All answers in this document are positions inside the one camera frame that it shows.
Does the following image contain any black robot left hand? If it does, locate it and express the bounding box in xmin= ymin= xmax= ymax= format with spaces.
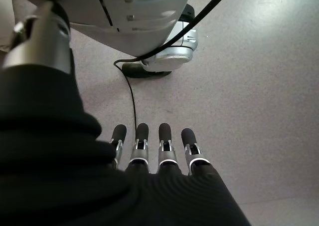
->
xmin=0 ymin=0 xmax=251 ymax=226

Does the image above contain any silver robot left leg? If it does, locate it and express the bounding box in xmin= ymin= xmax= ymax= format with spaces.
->
xmin=9 ymin=0 xmax=200 ymax=79

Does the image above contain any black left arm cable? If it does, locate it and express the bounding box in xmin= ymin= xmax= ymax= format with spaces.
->
xmin=113 ymin=0 xmax=235 ymax=137

